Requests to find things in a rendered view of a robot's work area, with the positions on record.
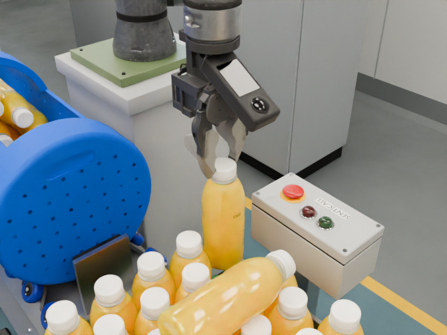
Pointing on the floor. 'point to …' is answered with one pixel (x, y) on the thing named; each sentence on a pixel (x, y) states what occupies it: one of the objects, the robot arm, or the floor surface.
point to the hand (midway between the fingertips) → (223, 167)
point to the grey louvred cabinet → (281, 73)
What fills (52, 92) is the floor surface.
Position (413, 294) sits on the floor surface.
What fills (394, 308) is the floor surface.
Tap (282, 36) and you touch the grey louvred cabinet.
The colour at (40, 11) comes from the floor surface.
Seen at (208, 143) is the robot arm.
